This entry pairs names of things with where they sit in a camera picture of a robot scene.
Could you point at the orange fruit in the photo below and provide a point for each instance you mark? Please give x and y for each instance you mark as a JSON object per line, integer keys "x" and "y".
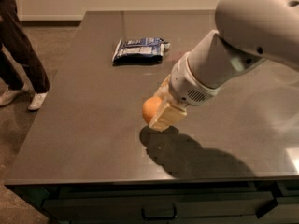
{"x": 149, "y": 108}

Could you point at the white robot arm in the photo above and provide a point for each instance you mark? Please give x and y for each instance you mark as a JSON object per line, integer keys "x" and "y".
{"x": 247, "y": 33}

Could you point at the dark drawer with handle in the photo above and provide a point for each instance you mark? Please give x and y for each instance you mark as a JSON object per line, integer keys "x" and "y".
{"x": 157, "y": 208}

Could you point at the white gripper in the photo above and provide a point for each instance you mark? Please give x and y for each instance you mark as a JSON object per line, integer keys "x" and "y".
{"x": 186, "y": 83}

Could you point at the person in dark trousers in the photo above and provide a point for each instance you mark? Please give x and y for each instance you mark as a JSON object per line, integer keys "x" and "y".
{"x": 13, "y": 38}

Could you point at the blue chip bag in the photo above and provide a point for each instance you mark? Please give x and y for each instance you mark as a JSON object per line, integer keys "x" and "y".
{"x": 141, "y": 50}

